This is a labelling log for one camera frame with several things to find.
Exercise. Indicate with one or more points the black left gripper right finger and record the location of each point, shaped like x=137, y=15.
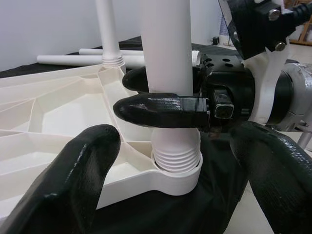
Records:
x=280, y=180

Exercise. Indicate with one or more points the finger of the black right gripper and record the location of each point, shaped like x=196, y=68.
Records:
x=158, y=112
x=135, y=80

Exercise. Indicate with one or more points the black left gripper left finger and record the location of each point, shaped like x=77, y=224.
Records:
x=61, y=185

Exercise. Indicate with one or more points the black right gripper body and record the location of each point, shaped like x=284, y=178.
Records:
x=231, y=85

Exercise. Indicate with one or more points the white tapered plastic table leg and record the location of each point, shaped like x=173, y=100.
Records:
x=107, y=29
x=168, y=48
x=92, y=51
x=61, y=60

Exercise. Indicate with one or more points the white plastic children table top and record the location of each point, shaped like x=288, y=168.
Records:
x=61, y=109

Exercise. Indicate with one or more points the white floor appliance cabinet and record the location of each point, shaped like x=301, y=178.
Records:
x=225, y=41

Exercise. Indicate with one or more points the small black power adapter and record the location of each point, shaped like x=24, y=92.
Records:
x=214, y=41

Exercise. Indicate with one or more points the violet ribbed translucent cylinder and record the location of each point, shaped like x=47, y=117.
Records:
x=224, y=24

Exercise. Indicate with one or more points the black cloth table cover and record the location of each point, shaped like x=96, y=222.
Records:
x=207, y=207

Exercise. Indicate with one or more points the light wooden stool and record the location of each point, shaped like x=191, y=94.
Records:
x=304, y=34

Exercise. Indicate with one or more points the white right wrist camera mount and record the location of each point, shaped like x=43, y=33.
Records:
x=268, y=68

